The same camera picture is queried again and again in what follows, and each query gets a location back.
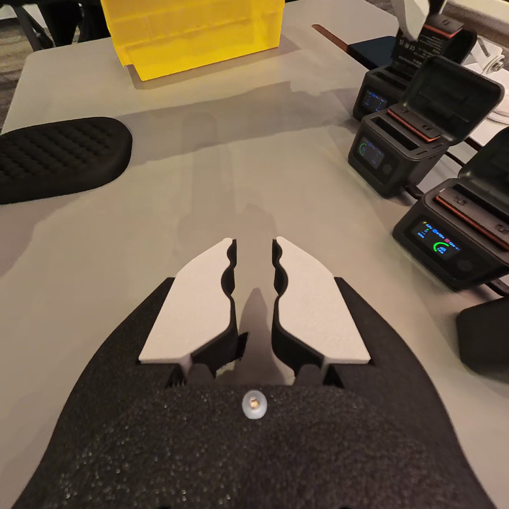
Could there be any black battery charging case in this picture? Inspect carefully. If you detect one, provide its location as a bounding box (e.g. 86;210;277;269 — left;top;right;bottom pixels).
348;56;504;198
353;28;478;121
456;296;509;374
392;128;509;292

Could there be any white stand base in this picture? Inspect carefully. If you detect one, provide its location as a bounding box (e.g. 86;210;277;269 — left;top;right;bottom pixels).
466;36;509;124

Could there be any dark flat pad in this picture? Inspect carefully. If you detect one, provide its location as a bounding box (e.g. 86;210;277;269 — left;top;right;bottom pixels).
348;36;398;71

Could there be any black quilted pad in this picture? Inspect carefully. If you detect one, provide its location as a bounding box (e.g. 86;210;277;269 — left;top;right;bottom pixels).
0;117;133;205

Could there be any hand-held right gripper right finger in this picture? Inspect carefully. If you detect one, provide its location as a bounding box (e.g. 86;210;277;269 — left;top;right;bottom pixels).
272;236;372;376

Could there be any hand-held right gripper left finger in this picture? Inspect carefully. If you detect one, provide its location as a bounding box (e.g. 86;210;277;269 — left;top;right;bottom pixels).
139;237;249;374

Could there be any yellow plastic bin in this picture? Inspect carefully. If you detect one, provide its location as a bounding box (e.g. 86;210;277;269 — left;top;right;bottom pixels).
100;0;285;82

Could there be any black camera battery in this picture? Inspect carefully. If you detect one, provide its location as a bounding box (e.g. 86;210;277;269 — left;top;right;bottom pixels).
388;109;444;144
392;23;463;78
435;195;509;242

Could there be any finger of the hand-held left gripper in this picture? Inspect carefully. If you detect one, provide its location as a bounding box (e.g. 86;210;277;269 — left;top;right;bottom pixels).
392;0;434;39

